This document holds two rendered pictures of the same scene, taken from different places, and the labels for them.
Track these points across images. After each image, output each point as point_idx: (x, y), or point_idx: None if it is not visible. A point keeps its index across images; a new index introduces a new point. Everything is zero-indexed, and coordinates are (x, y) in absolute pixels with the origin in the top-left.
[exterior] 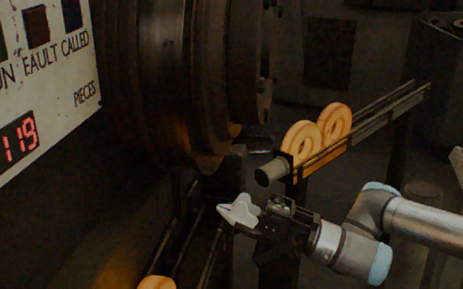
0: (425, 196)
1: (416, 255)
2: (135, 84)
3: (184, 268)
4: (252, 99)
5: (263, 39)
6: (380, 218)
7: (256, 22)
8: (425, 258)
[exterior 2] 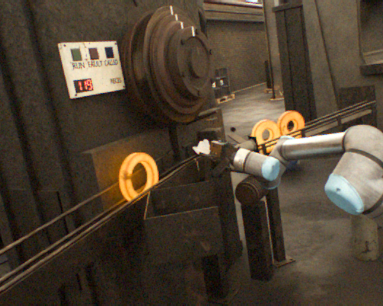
0: None
1: None
2: (131, 75)
3: None
4: (181, 79)
5: (188, 58)
6: (280, 150)
7: (176, 49)
8: None
